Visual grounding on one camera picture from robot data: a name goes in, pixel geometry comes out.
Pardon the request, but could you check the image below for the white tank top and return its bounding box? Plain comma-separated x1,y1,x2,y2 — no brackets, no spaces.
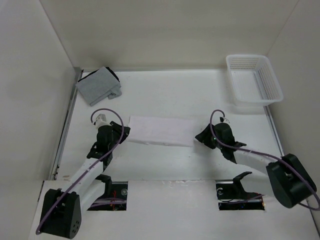
126,116,197,147

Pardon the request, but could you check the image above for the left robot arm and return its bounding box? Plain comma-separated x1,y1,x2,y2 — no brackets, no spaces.
35,120,131,239

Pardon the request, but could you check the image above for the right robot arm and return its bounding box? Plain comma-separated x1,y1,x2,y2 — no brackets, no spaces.
195,122,317,209

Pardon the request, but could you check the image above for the folded grey tank top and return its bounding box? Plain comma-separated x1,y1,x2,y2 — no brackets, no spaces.
76,68,122,107

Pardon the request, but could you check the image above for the white plastic basket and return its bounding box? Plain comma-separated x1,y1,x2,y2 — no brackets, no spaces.
225,54,284,107

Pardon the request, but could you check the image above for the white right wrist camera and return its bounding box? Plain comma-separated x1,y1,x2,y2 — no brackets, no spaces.
219,116,230,124

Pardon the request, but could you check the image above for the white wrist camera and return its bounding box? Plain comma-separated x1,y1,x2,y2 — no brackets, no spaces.
93,113,110,129
219,116,230,124

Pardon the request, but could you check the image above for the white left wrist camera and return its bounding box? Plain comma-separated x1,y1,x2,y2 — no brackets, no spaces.
93,113,110,129

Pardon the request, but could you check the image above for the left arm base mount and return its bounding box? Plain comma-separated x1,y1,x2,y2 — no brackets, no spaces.
84,174,128,211

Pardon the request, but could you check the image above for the metal table edge rail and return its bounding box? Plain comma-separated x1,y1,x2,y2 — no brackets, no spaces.
48,67,83,181

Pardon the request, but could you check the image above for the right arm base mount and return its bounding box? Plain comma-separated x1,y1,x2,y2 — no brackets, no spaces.
215,171,265,211

